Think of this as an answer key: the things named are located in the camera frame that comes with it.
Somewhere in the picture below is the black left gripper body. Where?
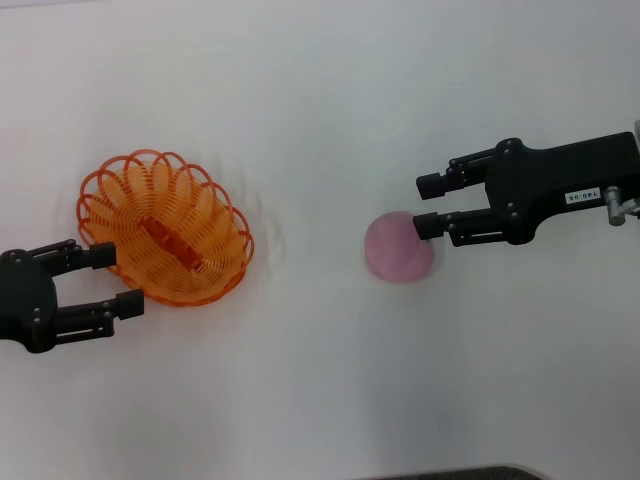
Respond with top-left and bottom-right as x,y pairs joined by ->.
0,248 -> 60,355

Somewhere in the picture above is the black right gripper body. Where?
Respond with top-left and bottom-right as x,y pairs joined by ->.
484,131 -> 640,246

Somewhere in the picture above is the pink toy peach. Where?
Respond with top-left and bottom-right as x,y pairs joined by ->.
363,210 -> 435,284

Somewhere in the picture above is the orange plastic woven basket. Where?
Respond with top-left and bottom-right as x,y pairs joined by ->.
75,147 -> 255,307

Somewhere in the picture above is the dark robot base cover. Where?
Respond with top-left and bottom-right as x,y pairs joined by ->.
349,463 -> 549,480

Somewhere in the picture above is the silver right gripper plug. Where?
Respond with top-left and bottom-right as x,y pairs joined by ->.
602,185 -> 640,226

